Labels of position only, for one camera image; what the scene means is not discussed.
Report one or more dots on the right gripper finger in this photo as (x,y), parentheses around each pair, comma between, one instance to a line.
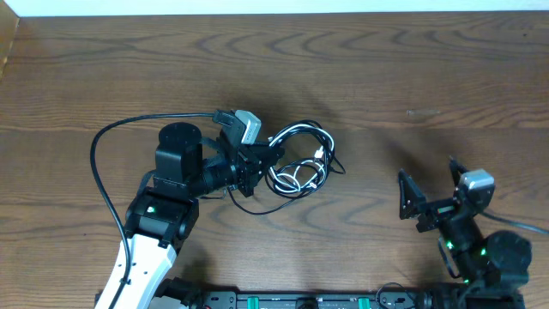
(456,170)
(412,200)

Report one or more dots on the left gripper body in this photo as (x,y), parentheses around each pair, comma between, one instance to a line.
(244,166)

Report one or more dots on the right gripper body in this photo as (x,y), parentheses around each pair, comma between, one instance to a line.
(437,212)

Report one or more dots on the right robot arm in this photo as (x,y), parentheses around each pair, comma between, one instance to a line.
(492,268)

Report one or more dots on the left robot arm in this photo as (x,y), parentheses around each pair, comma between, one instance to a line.
(166,206)

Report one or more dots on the wooden side panel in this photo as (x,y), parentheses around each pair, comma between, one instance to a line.
(9,22)

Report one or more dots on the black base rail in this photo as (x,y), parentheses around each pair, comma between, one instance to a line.
(383,298)

